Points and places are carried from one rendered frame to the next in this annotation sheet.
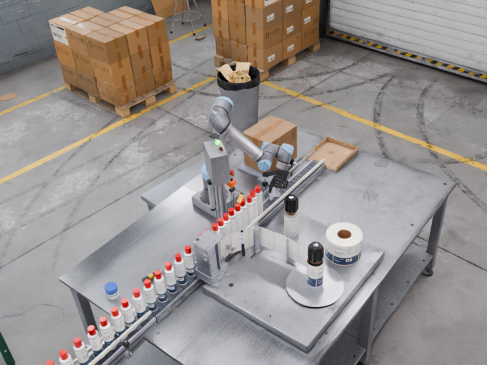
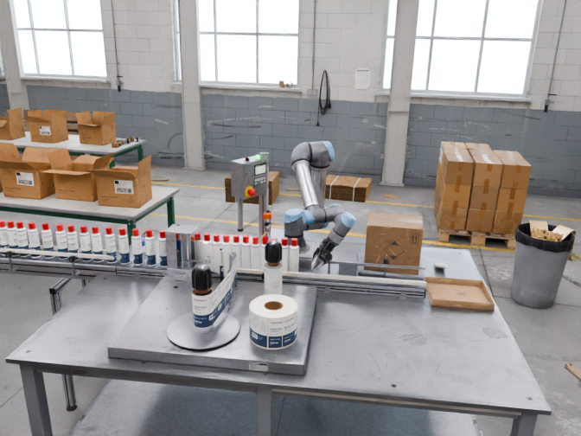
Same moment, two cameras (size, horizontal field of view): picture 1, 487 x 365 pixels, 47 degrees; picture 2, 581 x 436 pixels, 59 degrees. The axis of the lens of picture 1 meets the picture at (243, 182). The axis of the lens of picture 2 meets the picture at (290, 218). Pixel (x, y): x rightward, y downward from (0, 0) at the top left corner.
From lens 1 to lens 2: 2.71 m
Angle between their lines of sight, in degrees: 52
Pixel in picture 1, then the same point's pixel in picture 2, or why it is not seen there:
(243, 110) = (527, 274)
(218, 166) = (235, 174)
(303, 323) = (141, 336)
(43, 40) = not seen: hidden behind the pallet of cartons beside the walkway
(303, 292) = (185, 323)
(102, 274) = not seen: hidden behind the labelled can
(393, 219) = (388, 367)
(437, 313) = not seen: outside the picture
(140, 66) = (480, 201)
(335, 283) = (213, 340)
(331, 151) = (463, 293)
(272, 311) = (150, 315)
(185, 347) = (92, 293)
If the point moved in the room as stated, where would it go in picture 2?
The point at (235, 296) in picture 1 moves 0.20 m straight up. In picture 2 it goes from (160, 292) to (157, 255)
